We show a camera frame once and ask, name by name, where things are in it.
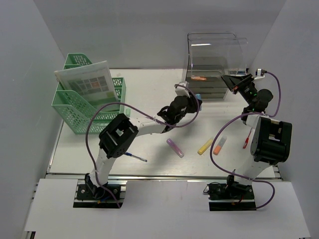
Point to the red pen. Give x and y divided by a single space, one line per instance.
247 140

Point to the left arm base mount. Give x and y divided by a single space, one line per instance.
104 200

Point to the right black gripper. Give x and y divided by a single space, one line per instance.
236 83

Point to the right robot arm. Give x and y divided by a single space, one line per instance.
271 140

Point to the purple highlighter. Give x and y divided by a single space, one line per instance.
175 148

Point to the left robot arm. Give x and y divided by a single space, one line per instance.
118 135

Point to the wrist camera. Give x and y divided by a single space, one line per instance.
180 89
260 73

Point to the blue ballpoint pen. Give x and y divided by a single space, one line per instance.
136 157

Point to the clear acrylic drawer unit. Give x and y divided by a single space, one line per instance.
212 55

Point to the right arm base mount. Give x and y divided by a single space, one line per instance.
222 198

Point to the yellow highlighter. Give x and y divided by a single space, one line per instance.
205 146

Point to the orange highlighter white cap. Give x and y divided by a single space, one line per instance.
220 144

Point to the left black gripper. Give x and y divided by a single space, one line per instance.
193 103

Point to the green file organizer rack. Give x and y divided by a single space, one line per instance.
77 112

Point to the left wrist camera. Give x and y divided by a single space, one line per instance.
180 89

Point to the document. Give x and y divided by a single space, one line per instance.
92 82

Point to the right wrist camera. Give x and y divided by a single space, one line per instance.
260 73

